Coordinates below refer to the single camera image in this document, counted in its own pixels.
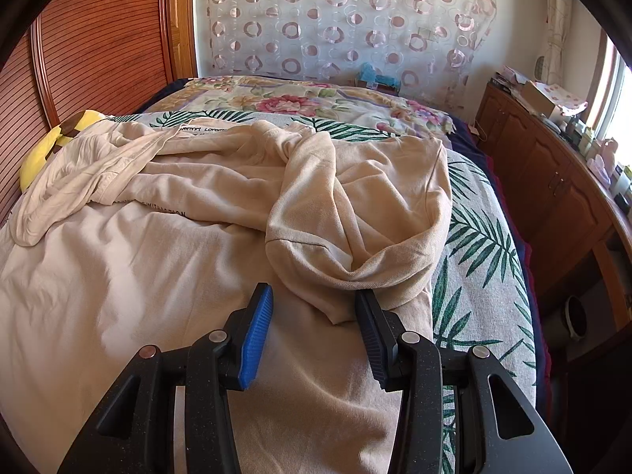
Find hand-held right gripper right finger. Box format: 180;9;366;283
354;289;576;474

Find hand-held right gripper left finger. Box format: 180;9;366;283
56;282;275;474

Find beige t-shirt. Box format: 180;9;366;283
0;119;452;474

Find leaf print bed sheet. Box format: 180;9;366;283
106;109;536;474

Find white round container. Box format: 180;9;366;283
553;293;591;341

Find floral blanket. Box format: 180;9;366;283
148;75;457;139

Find wooden sideboard cabinet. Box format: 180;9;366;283
474;81;632;337

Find yellow plush toy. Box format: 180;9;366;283
20;110;107;192

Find white tissue pack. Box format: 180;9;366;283
587;138;619;183

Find cardboard box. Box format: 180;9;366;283
518;79;588;119

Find sheer circle-patterned curtain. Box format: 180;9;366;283
195;0;499;97

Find wooden headboard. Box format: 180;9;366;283
0;0;198;228

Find window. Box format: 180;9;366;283
595;34;632;159

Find pale window drape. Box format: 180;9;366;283
536;0;574;80

